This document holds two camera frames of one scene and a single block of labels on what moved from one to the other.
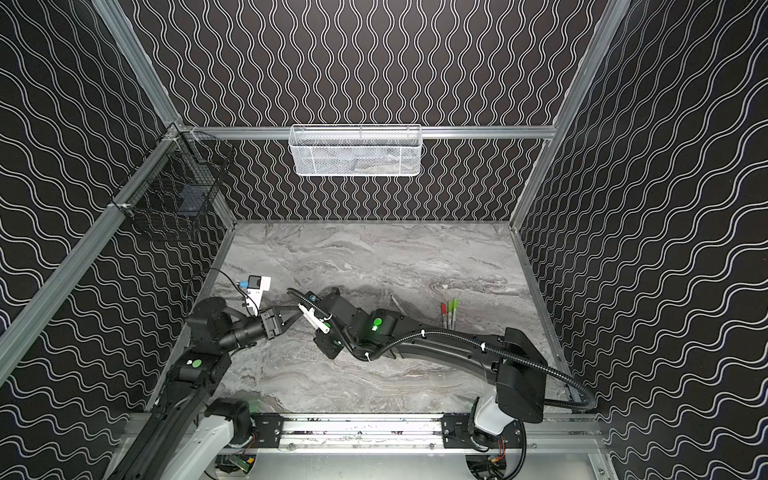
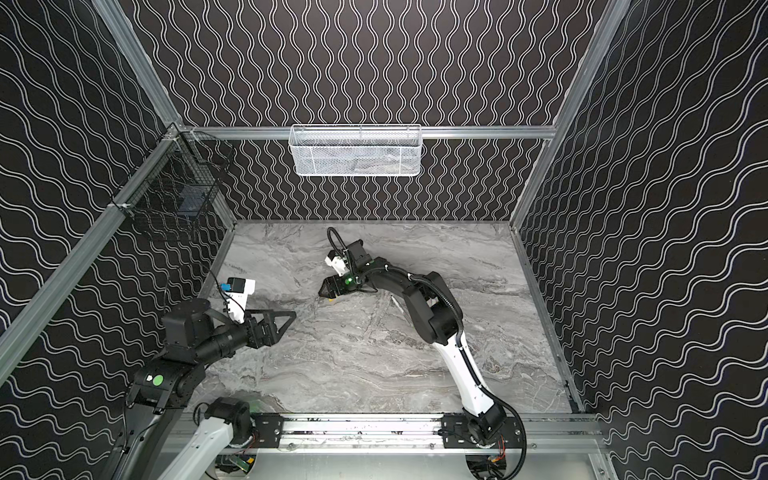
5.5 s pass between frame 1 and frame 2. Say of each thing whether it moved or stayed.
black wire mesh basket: stayed
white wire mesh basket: stayed
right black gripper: moved
